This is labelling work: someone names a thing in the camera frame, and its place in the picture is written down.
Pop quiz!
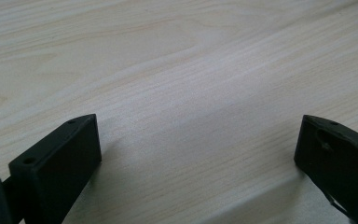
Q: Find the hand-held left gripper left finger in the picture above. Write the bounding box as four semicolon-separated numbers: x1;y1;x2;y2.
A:
7;113;103;224

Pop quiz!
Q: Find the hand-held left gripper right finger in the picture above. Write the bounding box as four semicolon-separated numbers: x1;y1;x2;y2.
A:
294;114;358;224

